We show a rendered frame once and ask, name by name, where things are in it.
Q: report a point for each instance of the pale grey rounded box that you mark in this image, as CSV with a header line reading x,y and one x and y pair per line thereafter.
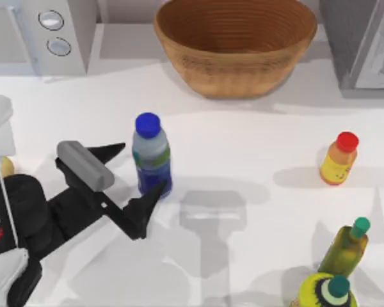
x,y
84,166

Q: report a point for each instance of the blue bottle with blue cap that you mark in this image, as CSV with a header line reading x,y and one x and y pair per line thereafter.
x,y
152,160

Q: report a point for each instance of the brown woven basket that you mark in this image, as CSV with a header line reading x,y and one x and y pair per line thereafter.
x,y
233,64

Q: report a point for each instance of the round microwave knob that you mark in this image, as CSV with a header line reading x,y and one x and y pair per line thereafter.
x,y
59,46
51,20

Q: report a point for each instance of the olive green bottle green cap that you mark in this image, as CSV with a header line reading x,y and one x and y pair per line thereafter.
x,y
344,252

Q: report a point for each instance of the grey cabinet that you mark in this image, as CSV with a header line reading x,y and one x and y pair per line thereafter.
x,y
361,48

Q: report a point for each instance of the yellow bottle with red cap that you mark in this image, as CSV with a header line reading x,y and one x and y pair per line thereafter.
x,y
337,163

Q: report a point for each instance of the small yellowish object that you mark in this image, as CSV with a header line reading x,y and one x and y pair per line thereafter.
x,y
7,167

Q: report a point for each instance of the yellow-green bottle with teal cap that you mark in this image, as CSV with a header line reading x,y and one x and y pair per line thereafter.
x,y
326,291

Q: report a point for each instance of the pale microwave oven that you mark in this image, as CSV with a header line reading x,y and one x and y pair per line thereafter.
x,y
22,38

